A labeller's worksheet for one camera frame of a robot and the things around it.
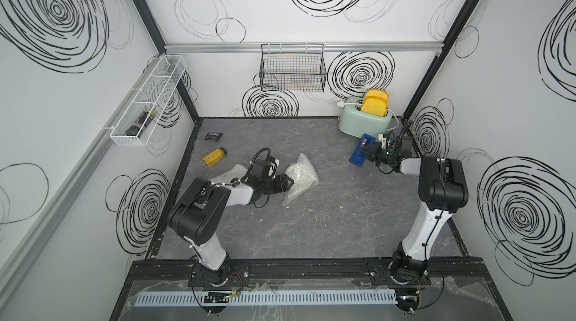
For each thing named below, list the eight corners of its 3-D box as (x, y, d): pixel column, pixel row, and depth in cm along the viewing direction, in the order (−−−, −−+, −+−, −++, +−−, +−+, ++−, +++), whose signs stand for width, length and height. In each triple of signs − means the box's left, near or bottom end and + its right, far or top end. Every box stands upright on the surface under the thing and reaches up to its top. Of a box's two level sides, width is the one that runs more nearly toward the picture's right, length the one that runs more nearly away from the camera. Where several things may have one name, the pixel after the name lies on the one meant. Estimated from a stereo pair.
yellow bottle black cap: (204, 163, 104) (201, 158, 101) (222, 149, 109) (220, 144, 106) (210, 168, 102) (208, 164, 99) (228, 154, 107) (226, 149, 104)
